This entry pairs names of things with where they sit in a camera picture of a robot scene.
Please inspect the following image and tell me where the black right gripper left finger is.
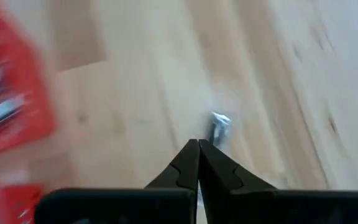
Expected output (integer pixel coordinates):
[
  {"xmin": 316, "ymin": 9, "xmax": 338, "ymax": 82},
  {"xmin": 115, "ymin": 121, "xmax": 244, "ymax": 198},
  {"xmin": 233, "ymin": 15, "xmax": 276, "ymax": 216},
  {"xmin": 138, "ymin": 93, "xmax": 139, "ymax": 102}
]
[{"xmin": 34, "ymin": 139, "xmax": 201, "ymax": 224}]

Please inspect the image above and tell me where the red plastic slotted basket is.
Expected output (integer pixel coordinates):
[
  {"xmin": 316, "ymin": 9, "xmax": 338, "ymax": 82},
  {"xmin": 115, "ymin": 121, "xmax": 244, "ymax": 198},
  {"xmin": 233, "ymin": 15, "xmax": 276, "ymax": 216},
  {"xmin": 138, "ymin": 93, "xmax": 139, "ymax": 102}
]
[
  {"xmin": 0, "ymin": 0, "xmax": 58, "ymax": 160},
  {"xmin": 0, "ymin": 181, "xmax": 44, "ymax": 224}
]

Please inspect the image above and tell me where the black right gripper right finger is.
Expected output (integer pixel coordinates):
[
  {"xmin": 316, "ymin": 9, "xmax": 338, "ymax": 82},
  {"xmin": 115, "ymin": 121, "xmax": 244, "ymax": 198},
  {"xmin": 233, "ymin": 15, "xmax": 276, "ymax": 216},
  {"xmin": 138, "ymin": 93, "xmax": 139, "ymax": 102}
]
[{"xmin": 199, "ymin": 139, "xmax": 358, "ymax": 224}]

